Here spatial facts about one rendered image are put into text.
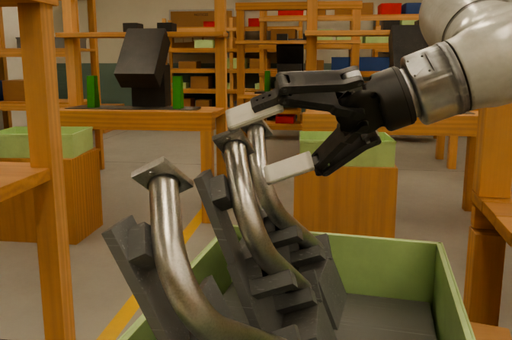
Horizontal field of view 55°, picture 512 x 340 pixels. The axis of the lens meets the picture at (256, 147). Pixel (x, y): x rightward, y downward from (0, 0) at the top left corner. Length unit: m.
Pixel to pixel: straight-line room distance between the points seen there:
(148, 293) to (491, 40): 0.45
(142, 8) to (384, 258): 11.17
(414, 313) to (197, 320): 0.56
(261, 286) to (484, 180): 1.10
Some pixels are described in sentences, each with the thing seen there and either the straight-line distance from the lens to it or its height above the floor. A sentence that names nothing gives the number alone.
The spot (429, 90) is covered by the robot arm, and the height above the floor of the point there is 1.25.
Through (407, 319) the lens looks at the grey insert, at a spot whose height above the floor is 0.85.
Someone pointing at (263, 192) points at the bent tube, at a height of 1.09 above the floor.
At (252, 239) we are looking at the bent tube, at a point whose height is 1.08.
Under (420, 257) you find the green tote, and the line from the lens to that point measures 0.97.
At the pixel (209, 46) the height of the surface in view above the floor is 1.60.
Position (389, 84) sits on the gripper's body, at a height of 1.26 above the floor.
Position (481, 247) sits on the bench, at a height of 0.72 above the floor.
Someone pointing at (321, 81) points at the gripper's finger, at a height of 1.27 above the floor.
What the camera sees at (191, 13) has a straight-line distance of 11.52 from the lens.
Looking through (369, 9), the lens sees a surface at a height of 2.09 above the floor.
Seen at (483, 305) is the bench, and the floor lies 0.53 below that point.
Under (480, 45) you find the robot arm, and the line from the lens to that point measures 0.60.
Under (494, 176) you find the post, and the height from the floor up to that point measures 0.95.
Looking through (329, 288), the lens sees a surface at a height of 0.90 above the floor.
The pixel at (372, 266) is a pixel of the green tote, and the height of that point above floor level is 0.90.
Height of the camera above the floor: 1.29
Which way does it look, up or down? 10 degrees down
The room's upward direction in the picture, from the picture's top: straight up
